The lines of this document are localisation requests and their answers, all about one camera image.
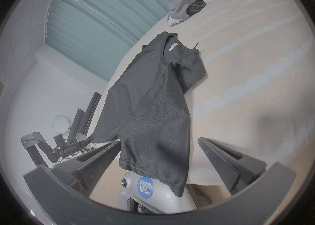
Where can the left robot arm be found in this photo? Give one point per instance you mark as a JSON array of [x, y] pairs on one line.
[[46, 151]]

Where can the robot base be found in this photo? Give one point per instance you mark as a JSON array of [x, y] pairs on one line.
[[162, 197]]

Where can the black T-shirt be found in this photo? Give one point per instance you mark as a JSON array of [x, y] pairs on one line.
[[152, 110]]

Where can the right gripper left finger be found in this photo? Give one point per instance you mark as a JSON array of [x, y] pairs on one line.
[[93, 165]]

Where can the bed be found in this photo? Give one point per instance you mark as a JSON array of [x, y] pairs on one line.
[[246, 71]]

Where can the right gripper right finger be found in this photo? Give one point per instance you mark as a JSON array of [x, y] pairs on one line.
[[224, 165]]

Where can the black shiny garment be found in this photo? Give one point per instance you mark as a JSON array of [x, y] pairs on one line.
[[196, 7]]

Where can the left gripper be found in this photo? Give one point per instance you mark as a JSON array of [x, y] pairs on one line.
[[71, 149]]

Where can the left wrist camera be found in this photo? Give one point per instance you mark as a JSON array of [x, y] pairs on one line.
[[59, 140]]

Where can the grey garment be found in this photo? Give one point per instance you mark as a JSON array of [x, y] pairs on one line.
[[181, 2]]

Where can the blue-green curtain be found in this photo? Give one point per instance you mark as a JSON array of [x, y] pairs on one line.
[[81, 41], [123, 2]]

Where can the round white mirror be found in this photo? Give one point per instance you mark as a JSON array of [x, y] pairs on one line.
[[61, 124]]

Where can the white garment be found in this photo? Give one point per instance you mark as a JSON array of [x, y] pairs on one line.
[[173, 21]]

